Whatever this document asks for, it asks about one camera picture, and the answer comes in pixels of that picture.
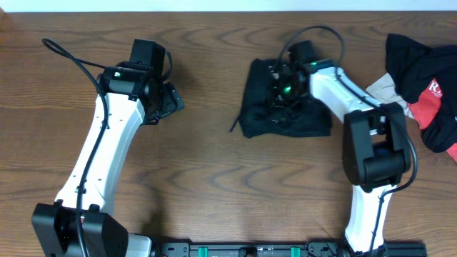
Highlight black pants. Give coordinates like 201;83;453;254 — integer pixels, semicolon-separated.
233;59;332;138

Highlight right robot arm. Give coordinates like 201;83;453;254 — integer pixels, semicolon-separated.
268;59;417;256

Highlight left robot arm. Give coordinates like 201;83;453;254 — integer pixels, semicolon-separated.
31;66;184;256

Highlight grey white cloth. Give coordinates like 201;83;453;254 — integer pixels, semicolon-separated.
366;73;413;119

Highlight black red shirt pile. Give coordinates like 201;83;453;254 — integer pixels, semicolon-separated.
386;34;456;159

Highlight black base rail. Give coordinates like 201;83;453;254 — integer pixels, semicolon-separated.
152;240;428;257

